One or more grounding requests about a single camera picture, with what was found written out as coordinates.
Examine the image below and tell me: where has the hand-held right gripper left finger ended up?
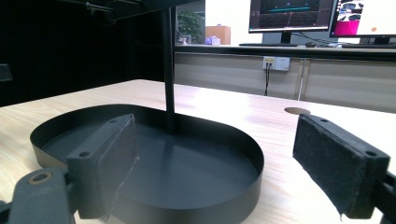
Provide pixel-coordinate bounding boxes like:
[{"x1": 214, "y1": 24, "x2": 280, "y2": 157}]
[{"x1": 65, "y1": 113, "x2": 138, "y2": 220}]

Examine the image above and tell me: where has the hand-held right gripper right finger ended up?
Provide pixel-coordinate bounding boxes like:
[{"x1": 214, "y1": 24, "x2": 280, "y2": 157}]
[{"x1": 292, "y1": 113, "x2": 391, "y2": 220}]

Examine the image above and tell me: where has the black metal tiered tray stand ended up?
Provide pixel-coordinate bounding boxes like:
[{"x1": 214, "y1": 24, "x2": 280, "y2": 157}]
[{"x1": 29, "y1": 0, "x2": 265, "y2": 224}]

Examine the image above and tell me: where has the long dark desk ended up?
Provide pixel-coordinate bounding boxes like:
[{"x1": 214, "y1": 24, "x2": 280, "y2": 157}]
[{"x1": 174, "y1": 43, "x2": 396, "y2": 63}]

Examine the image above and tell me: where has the black keyboard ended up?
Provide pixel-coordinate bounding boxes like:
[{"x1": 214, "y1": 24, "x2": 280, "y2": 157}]
[{"x1": 238, "y1": 42, "x2": 299, "y2": 48}]

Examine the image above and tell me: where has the computer monitor with pink screen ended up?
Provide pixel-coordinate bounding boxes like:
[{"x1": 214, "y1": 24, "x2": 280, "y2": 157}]
[{"x1": 329, "y1": 0, "x2": 396, "y2": 45}]

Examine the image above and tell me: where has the computer monitor with dark screen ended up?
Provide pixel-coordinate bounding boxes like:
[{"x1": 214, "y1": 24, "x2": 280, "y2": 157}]
[{"x1": 247, "y1": 0, "x2": 338, "y2": 45}]

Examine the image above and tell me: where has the green potted plant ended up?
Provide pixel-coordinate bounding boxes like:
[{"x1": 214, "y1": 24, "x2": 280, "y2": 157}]
[{"x1": 177, "y1": 10, "x2": 205, "y2": 45}]

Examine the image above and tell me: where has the purple tissue pack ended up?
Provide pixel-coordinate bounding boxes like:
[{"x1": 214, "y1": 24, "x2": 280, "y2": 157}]
[{"x1": 205, "y1": 35, "x2": 222, "y2": 46}]

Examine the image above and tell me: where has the brown cardboard box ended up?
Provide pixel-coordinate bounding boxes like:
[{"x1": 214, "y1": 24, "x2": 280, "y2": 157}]
[{"x1": 205, "y1": 25, "x2": 232, "y2": 46}]

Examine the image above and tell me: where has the black power cable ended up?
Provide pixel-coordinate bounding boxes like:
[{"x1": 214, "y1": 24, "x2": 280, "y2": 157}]
[{"x1": 263, "y1": 63, "x2": 271, "y2": 97}]

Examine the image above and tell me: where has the white wall socket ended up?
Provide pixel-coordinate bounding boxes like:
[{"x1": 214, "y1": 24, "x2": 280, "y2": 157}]
[{"x1": 262, "y1": 56, "x2": 290, "y2": 72}]

